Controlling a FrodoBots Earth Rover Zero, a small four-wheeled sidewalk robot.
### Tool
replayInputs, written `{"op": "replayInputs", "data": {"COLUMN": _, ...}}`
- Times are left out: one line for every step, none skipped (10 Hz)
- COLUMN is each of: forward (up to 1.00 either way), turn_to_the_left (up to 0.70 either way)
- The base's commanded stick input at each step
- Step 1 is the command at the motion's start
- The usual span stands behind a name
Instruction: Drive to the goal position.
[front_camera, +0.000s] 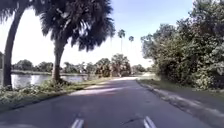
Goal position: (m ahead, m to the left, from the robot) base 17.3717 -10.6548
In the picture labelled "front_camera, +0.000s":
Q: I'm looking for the clump of low palms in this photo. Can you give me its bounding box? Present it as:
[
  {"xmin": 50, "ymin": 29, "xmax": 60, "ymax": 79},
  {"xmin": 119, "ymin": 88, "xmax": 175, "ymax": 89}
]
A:
[{"xmin": 94, "ymin": 53, "xmax": 132, "ymax": 78}]

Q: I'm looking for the slender distant palm tree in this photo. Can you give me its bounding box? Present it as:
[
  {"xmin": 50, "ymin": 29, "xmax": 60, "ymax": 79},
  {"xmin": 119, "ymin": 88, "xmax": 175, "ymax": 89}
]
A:
[
  {"xmin": 128, "ymin": 35, "xmax": 135, "ymax": 54},
  {"xmin": 117, "ymin": 28, "xmax": 127, "ymax": 56}
]

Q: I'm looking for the grey asphalt road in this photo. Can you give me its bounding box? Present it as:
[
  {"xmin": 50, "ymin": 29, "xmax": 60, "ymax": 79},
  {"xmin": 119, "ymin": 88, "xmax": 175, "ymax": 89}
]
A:
[{"xmin": 0, "ymin": 76, "xmax": 214, "ymax": 128}]

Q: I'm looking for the bushy palm tree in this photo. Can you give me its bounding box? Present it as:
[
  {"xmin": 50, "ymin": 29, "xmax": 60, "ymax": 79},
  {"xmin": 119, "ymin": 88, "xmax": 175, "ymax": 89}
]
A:
[{"xmin": 33, "ymin": 0, "xmax": 116, "ymax": 84}]

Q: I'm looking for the robot's own part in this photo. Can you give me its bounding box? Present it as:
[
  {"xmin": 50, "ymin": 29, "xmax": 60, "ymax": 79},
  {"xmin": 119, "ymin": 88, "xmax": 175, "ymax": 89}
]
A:
[
  {"xmin": 143, "ymin": 115, "xmax": 157, "ymax": 128},
  {"xmin": 70, "ymin": 117, "xmax": 85, "ymax": 128}
]

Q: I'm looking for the distant row of trees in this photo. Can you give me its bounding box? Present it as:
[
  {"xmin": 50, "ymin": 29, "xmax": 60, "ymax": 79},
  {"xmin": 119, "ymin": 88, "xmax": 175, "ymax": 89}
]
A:
[{"xmin": 11, "ymin": 59, "xmax": 98, "ymax": 75}]

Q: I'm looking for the row of dense trees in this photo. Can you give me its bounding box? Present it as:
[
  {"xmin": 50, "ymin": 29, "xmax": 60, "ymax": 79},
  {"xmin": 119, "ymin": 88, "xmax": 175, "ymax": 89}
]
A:
[{"xmin": 140, "ymin": 0, "xmax": 224, "ymax": 90}]

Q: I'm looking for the grass verge with plants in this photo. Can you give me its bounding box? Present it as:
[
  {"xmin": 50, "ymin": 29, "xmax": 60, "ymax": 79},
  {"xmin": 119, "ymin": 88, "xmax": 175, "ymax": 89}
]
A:
[{"xmin": 0, "ymin": 77, "xmax": 111, "ymax": 111}]

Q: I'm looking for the grey concrete kerb strip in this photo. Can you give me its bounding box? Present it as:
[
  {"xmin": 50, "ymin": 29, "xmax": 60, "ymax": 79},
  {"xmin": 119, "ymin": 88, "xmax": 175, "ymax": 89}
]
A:
[{"xmin": 136, "ymin": 79, "xmax": 224, "ymax": 128}]

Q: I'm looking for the water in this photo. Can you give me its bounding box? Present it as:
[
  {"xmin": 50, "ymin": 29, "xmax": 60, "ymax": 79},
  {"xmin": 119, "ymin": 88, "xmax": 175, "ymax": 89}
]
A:
[{"xmin": 0, "ymin": 69, "xmax": 88, "ymax": 89}]

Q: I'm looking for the tall leaning palm tree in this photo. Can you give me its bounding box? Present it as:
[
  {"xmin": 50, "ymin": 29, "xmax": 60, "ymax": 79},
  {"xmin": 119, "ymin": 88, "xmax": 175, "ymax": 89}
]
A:
[{"xmin": 0, "ymin": 0, "xmax": 34, "ymax": 90}]

